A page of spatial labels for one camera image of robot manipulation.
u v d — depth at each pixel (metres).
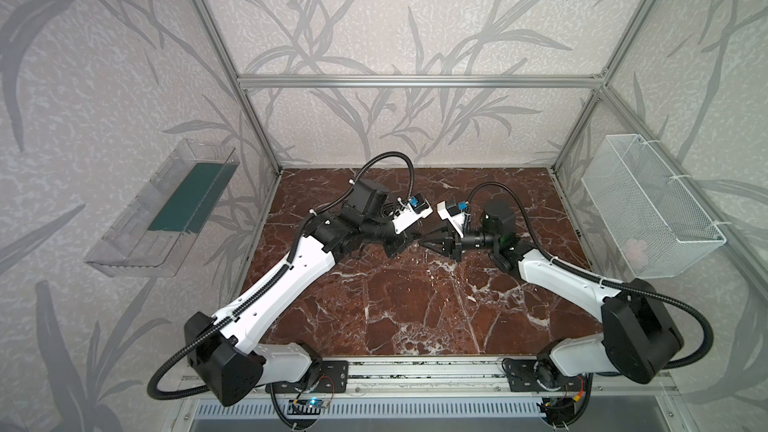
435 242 0.71
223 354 0.37
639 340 0.42
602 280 0.47
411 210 0.60
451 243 0.67
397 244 0.61
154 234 0.63
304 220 0.52
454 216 0.65
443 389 0.73
